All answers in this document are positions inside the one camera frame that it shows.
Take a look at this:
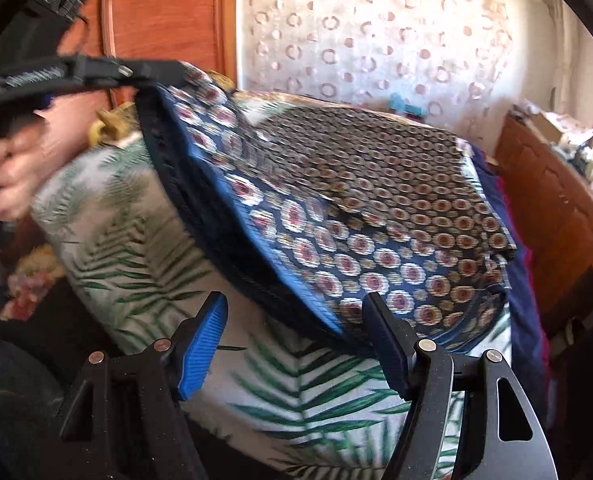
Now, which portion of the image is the dark floral cloth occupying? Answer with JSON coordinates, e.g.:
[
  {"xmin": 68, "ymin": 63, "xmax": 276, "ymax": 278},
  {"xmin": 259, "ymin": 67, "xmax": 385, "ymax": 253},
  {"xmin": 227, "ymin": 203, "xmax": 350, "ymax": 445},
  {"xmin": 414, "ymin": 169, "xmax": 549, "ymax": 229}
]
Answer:
[{"xmin": 0, "ymin": 242, "xmax": 72, "ymax": 321}]

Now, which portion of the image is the blue tissue box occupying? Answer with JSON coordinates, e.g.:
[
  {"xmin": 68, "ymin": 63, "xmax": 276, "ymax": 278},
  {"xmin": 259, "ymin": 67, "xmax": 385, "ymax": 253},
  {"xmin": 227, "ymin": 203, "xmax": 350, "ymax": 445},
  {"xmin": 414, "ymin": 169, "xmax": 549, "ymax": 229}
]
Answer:
[{"xmin": 389, "ymin": 94, "xmax": 427, "ymax": 116}]

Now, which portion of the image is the wooden headboard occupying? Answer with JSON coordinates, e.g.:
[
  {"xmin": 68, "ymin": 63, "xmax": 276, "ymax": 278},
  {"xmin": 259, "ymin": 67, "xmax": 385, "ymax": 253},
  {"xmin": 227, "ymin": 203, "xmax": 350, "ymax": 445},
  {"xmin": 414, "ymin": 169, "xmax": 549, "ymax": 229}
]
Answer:
[{"xmin": 56, "ymin": 0, "xmax": 240, "ymax": 91}]

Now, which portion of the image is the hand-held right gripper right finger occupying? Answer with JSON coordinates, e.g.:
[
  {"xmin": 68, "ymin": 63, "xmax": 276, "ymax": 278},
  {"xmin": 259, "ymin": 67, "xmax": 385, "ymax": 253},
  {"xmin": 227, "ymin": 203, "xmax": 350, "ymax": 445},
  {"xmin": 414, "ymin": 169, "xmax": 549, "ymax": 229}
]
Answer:
[{"xmin": 363, "ymin": 291, "xmax": 560, "ymax": 480}]

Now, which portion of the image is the wooden cabinet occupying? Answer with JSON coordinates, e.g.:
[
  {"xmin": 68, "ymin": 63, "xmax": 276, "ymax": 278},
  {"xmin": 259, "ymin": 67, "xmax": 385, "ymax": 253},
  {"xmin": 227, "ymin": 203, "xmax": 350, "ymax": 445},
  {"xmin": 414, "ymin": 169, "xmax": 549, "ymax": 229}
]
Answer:
[{"xmin": 491, "ymin": 115, "xmax": 593, "ymax": 331}]

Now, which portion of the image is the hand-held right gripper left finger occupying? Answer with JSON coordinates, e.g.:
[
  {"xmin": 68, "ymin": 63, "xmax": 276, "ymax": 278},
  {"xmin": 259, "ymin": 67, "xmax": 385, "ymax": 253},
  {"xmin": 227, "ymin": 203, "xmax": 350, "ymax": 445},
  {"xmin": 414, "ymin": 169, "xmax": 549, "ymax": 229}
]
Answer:
[{"xmin": 59, "ymin": 291, "xmax": 228, "ymax": 480}]

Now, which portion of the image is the navy patterned satin shirt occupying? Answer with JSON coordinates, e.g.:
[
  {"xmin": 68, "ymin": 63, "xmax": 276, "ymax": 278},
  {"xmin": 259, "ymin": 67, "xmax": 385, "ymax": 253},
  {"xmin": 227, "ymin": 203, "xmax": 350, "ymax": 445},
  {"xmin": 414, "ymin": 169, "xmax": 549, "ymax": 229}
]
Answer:
[{"xmin": 136, "ymin": 60, "xmax": 520, "ymax": 358}]

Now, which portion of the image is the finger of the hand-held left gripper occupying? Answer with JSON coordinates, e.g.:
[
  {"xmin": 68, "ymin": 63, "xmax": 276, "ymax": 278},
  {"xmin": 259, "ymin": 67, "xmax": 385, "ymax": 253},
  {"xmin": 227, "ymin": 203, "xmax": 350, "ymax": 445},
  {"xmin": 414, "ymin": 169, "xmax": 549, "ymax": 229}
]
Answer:
[{"xmin": 81, "ymin": 55, "xmax": 192, "ymax": 88}]

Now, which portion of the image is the sheer curtain with circles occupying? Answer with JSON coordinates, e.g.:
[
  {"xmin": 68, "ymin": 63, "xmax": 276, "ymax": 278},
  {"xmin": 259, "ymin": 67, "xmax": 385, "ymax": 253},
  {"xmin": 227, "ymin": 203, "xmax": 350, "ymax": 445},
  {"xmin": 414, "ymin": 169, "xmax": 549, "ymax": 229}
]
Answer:
[{"xmin": 236, "ymin": 0, "xmax": 547, "ymax": 126}]

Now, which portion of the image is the person's left hand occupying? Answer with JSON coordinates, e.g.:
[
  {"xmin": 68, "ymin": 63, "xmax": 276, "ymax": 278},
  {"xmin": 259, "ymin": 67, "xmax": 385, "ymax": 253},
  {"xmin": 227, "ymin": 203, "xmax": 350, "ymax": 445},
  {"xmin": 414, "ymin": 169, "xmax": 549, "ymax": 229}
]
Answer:
[{"xmin": 0, "ymin": 92, "xmax": 102, "ymax": 221}]

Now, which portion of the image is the cardboard box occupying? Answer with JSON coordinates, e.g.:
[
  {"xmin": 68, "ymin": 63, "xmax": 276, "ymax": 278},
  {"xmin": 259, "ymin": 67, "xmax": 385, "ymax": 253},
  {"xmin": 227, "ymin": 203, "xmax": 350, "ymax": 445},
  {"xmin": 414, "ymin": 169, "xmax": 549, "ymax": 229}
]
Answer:
[{"xmin": 529, "ymin": 110, "xmax": 567, "ymax": 143}]

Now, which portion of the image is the mustard patterned cloth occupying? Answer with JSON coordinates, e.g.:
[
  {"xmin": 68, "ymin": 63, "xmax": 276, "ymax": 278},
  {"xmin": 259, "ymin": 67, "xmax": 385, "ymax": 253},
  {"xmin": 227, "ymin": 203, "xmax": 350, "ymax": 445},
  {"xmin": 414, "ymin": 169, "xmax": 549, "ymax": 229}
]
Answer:
[{"xmin": 87, "ymin": 71, "xmax": 237, "ymax": 150}]

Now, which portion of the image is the dark blue blanket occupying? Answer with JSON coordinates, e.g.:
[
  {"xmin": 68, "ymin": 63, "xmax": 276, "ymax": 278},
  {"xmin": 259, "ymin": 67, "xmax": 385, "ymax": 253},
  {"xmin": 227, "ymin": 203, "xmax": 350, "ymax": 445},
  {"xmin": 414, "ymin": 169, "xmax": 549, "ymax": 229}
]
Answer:
[{"xmin": 471, "ymin": 145, "xmax": 550, "ymax": 401}]

